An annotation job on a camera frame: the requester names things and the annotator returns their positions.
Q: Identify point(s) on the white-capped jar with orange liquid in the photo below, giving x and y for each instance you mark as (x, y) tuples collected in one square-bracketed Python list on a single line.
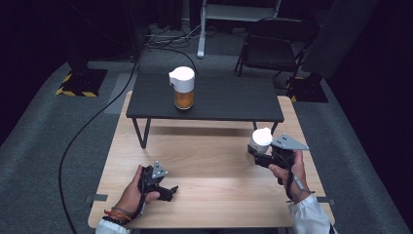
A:
[(182, 87)]

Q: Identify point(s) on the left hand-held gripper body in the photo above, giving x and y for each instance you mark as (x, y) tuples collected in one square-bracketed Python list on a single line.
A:
[(152, 177)]

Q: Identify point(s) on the black yellow-striped stand base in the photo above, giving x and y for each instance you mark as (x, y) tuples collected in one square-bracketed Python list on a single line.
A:
[(82, 83)]

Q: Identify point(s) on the black low shelf table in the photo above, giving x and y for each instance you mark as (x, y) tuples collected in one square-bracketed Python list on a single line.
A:
[(227, 100)]

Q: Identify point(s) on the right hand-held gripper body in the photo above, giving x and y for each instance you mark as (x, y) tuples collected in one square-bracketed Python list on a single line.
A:
[(285, 151)]

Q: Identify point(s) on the black folding chair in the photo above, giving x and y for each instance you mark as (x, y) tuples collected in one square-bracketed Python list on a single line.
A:
[(276, 45)]

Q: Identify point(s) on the person's right hand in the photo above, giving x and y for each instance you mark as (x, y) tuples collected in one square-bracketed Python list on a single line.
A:
[(293, 174)]

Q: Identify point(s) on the white metal stand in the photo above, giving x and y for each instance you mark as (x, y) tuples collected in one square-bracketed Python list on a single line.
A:
[(207, 19)]

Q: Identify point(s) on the person's left hand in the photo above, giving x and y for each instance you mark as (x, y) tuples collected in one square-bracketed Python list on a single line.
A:
[(131, 195)]

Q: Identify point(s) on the grey slanted panel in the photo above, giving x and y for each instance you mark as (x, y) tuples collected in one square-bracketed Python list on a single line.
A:
[(341, 35)]

